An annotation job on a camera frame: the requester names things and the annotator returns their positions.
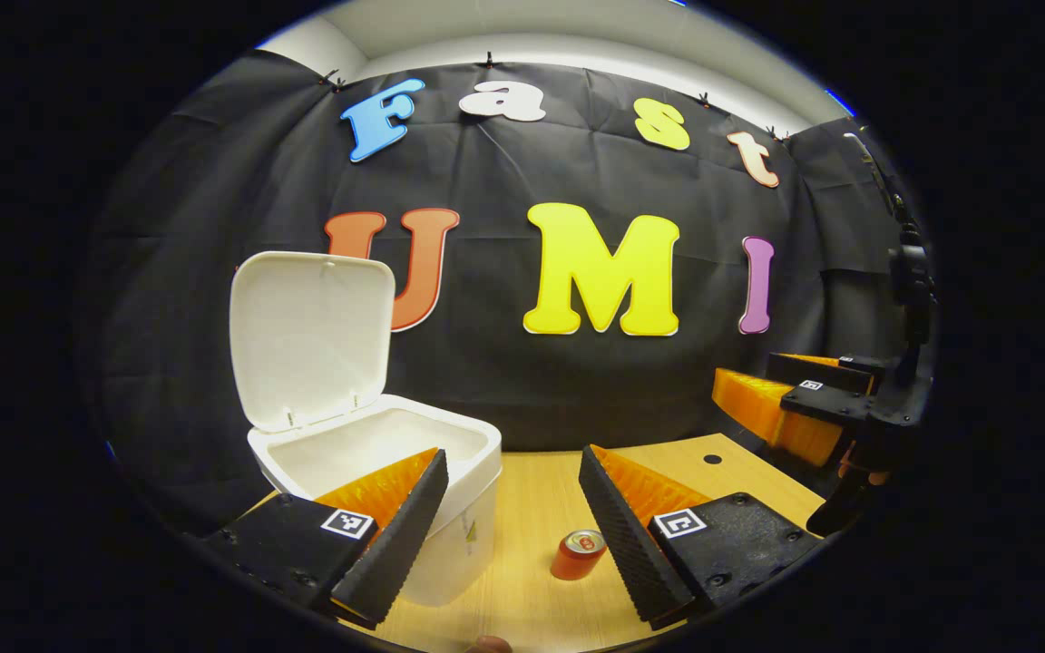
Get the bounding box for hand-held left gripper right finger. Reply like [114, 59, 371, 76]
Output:
[579, 444, 827, 632]

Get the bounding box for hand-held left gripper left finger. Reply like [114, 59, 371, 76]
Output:
[200, 446, 451, 632]

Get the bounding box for red pop can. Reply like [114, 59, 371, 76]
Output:
[550, 530, 608, 581]

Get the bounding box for white desktop garbage bin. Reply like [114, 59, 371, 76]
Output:
[230, 251, 503, 609]

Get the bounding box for wooden desktop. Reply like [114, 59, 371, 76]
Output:
[241, 434, 827, 653]

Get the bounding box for black backdrop cloth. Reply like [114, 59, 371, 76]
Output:
[78, 50, 941, 536]

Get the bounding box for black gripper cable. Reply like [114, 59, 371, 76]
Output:
[843, 132, 909, 228]

